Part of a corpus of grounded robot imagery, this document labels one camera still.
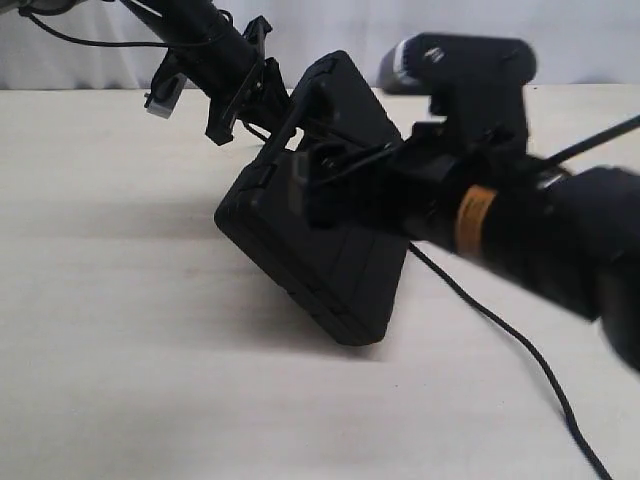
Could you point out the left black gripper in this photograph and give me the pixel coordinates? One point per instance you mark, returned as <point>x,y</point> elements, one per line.
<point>251,89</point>

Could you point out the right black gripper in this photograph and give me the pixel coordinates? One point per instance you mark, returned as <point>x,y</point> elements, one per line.
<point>402,189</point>

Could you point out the black plastic carrying case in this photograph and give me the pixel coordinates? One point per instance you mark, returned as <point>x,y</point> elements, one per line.
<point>346,278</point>

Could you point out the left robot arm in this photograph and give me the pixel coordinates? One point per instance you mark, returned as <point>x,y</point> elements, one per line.
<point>202,46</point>

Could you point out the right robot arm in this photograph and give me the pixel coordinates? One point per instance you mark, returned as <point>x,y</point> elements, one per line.
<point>571,239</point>

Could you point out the white backdrop curtain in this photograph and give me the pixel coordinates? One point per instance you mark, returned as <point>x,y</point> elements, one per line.
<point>576,41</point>

